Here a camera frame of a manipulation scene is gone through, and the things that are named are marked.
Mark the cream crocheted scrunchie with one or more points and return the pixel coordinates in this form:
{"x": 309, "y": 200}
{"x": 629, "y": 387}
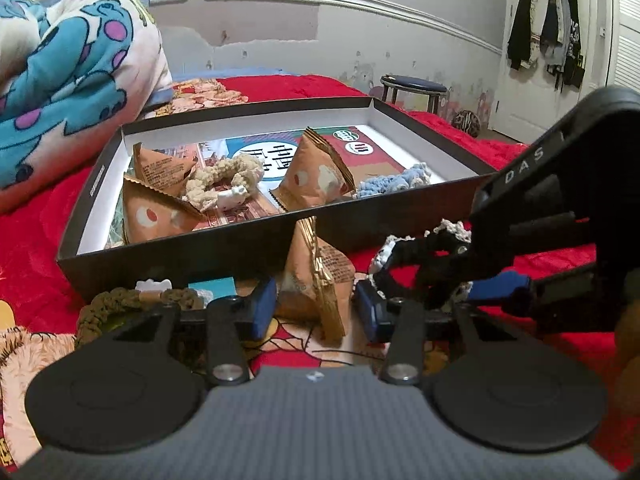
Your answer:
{"x": 210, "y": 180}

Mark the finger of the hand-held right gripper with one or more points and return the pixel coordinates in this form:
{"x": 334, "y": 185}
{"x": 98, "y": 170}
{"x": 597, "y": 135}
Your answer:
{"x": 500, "y": 285}
{"x": 462, "y": 255}

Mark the black printed hanging garment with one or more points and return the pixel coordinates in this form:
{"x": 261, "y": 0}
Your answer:
{"x": 575, "y": 35}

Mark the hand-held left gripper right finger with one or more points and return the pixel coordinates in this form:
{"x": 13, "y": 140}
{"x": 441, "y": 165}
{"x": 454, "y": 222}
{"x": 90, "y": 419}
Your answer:
{"x": 369, "y": 310}

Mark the blue monster printed blanket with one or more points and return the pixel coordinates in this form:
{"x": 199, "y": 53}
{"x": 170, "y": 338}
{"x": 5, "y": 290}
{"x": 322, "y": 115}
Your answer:
{"x": 75, "y": 75}

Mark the white louvered door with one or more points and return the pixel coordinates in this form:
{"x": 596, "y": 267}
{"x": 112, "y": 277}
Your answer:
{"x": 627, "y": 25}

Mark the shallow black cardboard box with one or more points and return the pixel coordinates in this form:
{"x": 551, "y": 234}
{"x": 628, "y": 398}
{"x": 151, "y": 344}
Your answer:
{"x": 200, "y": 265}

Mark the round dark stool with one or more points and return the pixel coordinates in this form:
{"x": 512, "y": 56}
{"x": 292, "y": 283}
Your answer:
{"x": 412, "y": 85}

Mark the light blue crocheted scrunchie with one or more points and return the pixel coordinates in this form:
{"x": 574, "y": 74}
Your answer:
{"x": 395, "y": 182}

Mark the printed picture book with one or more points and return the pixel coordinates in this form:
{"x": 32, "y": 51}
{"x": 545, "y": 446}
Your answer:
{"x": 260, "y": 152}

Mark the brown crocheted scrunchie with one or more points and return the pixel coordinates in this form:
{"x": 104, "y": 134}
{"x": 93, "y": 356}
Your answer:
{"x": 115, "y": 305}

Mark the black scrunchie with white trim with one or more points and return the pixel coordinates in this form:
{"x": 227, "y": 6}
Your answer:
{"x": 395, "y": 280}

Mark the orange pyramid snack packet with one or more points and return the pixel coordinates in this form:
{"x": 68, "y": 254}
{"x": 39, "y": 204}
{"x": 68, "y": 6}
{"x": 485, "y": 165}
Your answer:
{"x": 160, "y": 167}
{"x": 310, "y": 175}
{"x": 150, "y": 215}
{"x": 305, "y": 270}

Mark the grey hanging garment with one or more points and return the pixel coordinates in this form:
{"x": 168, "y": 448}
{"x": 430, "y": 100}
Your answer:
{"x": 552, "y": 25}

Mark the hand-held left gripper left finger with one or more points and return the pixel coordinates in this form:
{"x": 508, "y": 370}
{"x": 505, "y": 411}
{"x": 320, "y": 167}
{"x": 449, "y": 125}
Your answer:
{"x": 262, "y": 310}

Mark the black hanging jacket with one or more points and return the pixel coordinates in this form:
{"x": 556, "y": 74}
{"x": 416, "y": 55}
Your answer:
{"x": 520, "y": 25}

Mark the small teal object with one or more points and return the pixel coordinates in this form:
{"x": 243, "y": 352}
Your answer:
{"x": 215, "y": 290}

